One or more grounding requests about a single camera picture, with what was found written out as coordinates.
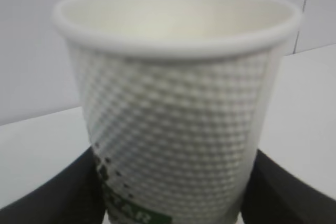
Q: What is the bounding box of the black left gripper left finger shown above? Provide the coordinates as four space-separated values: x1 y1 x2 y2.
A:
1 148 106 223

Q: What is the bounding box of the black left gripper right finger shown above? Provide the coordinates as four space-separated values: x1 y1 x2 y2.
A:
240 151 335 224

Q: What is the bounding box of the white paper cup green logo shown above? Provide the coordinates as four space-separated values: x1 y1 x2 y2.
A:
52 0 302 223

